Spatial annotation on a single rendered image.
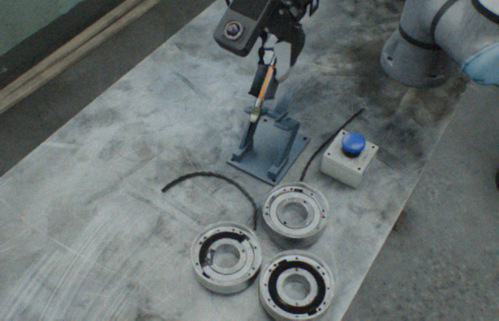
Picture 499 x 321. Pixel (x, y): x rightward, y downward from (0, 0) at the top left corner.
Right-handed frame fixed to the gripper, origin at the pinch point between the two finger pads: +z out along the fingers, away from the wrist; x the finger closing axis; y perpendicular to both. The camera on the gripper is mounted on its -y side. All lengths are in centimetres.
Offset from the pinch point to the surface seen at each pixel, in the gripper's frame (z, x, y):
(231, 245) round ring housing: 15.8, -5.7, -19.6
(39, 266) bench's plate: 17.5, 17.5, -37.4
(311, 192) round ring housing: 16.7, -11.2, -4.7
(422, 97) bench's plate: 21.9, -18.7, 29.8
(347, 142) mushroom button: 12.8, -12.6, 4.4
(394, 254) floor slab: 103, -28, 39
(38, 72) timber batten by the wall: 101, 137, 36
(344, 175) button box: 18.0, -14.1, 1.8
